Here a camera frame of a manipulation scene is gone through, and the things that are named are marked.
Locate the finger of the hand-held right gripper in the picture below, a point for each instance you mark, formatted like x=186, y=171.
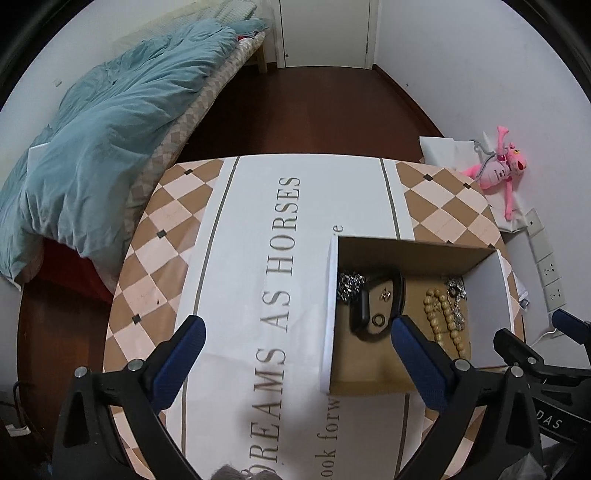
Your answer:
x=517, y=346
x=570, y=321

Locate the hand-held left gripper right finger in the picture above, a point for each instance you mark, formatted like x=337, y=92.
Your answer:
x=418, y=364

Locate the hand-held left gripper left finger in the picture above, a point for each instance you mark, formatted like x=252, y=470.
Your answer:
x=178, y=364

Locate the cardboard box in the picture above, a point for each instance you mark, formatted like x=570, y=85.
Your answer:
x=369, y=364

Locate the small silver earring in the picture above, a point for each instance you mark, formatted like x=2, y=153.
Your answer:
x=385, y=293

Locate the black smart band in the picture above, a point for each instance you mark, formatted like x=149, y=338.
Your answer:
x=362, y=309

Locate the white plastic bag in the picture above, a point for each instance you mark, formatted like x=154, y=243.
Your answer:
x=519, y=288

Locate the checkered printed tablecloth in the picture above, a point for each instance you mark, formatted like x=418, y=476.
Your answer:
x=249, y=230

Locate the pink plush toy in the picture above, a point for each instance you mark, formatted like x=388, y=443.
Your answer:
x=496, y=173

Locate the blue duvet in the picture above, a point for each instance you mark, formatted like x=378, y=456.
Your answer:
x=115, y=129

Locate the bed with patterned mattress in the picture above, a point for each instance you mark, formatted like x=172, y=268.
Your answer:
x=194, y=115

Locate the white door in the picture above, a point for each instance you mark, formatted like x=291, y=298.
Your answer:
x=323, y=32

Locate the grey checked pillow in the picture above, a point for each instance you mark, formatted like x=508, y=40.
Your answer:
x=235, y=9

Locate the white wall socket plate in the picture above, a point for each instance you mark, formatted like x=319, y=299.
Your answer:
x=543, y=249
x=556, y=296
x=550, y=273
x=535, y=226

